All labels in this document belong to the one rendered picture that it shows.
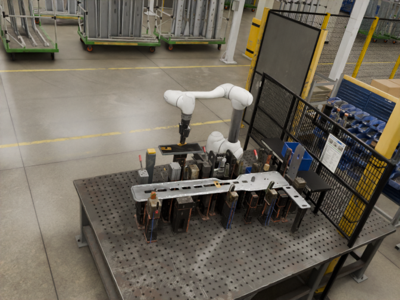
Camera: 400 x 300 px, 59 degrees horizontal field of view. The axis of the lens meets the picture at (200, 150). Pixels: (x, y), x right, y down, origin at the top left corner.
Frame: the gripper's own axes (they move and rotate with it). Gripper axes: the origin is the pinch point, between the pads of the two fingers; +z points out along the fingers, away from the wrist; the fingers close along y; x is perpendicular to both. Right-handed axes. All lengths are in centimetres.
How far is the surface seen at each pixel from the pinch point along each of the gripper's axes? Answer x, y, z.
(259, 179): 44, 56, 25
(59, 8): 331, -859, 93
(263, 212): 33, 75, 44
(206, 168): 9.4, 23.7, 18.9
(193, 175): -3.9, 21.9, 22.7
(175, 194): -31.3, 29.3, 24.9
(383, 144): 81, 127, -37
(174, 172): -19.5, 14.5, 18.0
